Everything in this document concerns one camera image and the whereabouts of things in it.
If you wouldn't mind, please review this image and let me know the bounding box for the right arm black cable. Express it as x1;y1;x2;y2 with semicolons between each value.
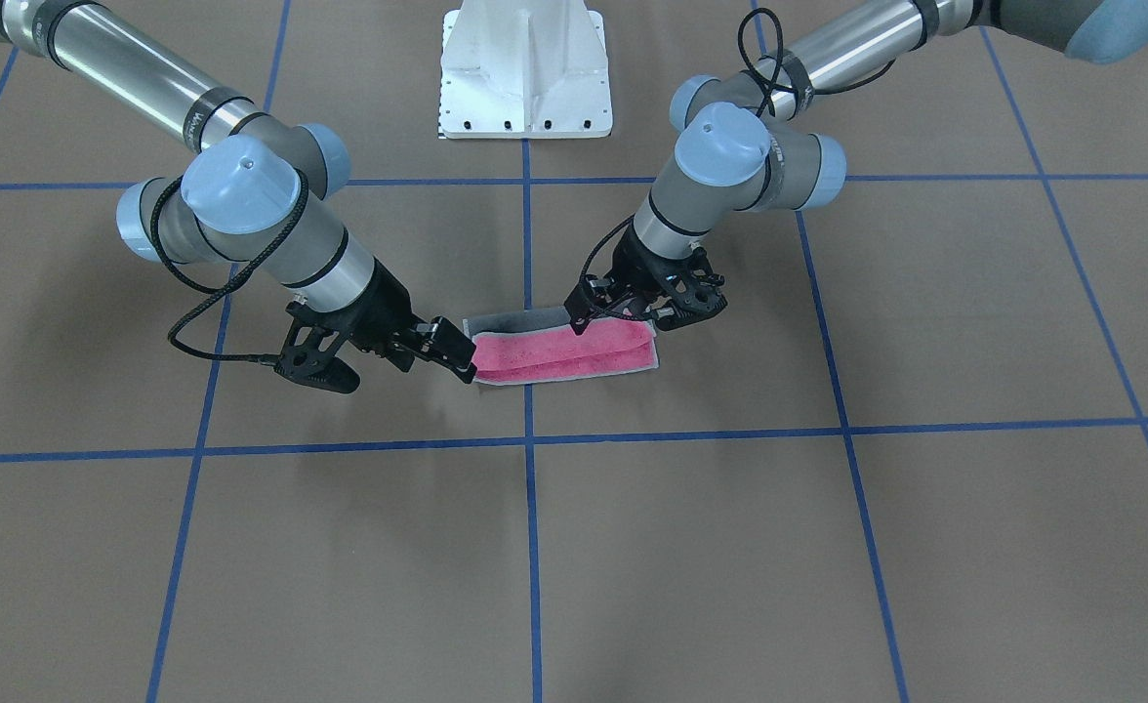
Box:
149;167;311;366

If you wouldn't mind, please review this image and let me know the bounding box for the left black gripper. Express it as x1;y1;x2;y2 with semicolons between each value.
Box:
564;229;701;337

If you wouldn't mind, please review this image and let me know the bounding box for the white camera mast with base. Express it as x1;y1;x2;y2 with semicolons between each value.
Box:
437;1;614;140

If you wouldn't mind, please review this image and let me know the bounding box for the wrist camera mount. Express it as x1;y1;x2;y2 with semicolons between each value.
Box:
651;246;727;332
271;300;360;394

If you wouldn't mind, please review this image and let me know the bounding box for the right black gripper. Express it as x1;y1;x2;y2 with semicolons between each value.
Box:
336;262;478;384

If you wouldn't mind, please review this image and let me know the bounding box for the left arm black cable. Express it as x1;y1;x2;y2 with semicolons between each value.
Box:
579;8;897;304

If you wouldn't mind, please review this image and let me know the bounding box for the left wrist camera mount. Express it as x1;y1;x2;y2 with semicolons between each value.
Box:
651;246;727;332

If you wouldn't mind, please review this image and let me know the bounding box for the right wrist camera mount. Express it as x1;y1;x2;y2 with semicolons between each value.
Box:
271;300;360;394

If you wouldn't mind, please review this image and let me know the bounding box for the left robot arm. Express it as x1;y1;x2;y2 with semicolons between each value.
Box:
564;1;1148;334

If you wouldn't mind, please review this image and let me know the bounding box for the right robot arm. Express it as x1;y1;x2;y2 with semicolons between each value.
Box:
0;1;476;394

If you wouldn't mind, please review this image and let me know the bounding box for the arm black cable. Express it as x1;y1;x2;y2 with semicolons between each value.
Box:
579;8;897;304
149;167;311;366

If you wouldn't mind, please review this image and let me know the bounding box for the pink towel with grey edge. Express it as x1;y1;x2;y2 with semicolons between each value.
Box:
461;307;659;387

